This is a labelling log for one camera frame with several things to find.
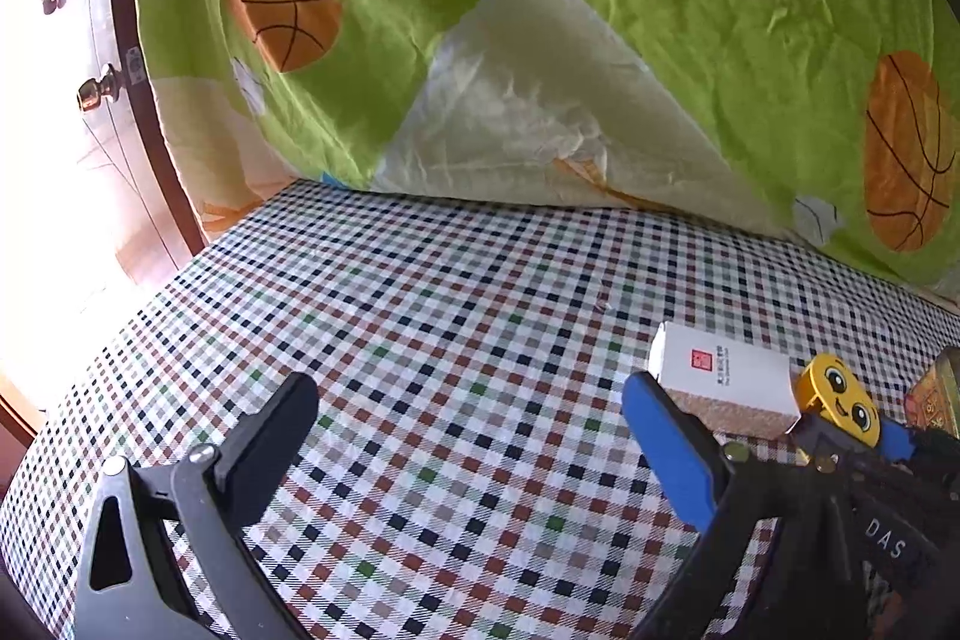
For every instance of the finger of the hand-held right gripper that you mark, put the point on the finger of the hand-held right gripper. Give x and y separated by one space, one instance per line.
814 445
896 439

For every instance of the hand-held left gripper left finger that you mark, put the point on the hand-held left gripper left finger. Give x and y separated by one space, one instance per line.
281 415

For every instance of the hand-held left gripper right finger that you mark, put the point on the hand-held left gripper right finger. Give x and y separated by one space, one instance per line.
667 445

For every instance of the gold tin box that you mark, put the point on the gold tin box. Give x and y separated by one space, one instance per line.
937 400

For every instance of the yellow smiley toy block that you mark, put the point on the yellow smiley toy block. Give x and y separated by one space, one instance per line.
836 392

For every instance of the white box with speckled side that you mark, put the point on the white box with speckled side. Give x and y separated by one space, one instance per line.
720 370

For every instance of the checked tablecloth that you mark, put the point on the checked tablecloth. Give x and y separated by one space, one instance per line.
412 347

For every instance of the wooden door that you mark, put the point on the wooden door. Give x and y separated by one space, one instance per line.
112 145

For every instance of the brass door knob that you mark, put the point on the brass door knob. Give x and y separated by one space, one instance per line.
99 89

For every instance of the basketball printed blanket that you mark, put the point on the basketball printed blanket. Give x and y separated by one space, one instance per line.
600 10

